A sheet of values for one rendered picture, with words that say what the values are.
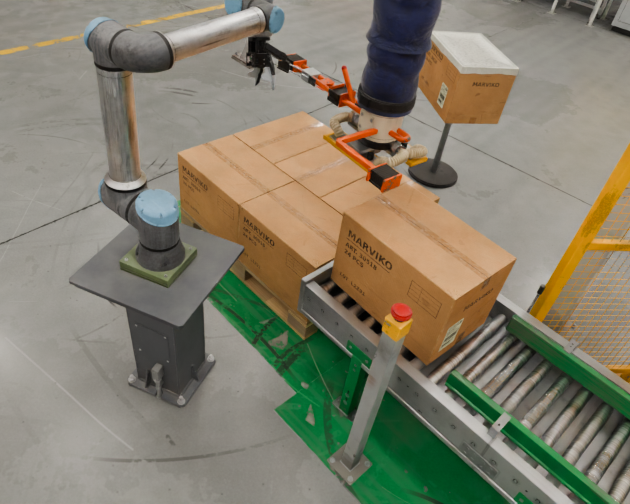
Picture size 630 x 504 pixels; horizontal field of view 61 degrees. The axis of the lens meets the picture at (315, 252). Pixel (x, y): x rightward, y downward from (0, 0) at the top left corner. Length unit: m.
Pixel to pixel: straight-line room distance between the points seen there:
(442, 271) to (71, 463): 1.74
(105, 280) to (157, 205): 0.38
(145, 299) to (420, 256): 1.06
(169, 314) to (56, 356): 1.05
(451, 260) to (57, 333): 2.00
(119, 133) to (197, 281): 0.62
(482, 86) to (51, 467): 3.21
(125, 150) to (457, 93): 2.37
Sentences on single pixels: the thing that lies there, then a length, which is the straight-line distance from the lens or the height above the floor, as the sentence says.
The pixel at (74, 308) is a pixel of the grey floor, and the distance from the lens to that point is 3.15.
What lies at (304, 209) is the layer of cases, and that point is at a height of 0.54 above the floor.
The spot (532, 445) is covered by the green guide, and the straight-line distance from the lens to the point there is 2.15.
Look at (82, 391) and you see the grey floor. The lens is 2.80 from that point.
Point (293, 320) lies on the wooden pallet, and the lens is 2.90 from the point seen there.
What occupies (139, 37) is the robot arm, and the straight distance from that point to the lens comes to 1.76.
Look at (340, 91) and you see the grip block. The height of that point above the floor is 1.29.
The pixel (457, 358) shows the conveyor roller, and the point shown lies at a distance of 2.33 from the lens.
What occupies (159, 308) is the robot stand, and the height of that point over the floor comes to 0.75.
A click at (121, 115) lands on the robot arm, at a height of 1.36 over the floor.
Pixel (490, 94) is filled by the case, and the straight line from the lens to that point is 3.85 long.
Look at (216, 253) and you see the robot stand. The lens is 2.25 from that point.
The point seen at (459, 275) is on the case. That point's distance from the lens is 2.07.
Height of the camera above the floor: 2.28
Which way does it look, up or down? 42 degrees down
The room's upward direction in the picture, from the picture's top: 9 degrees clockwise
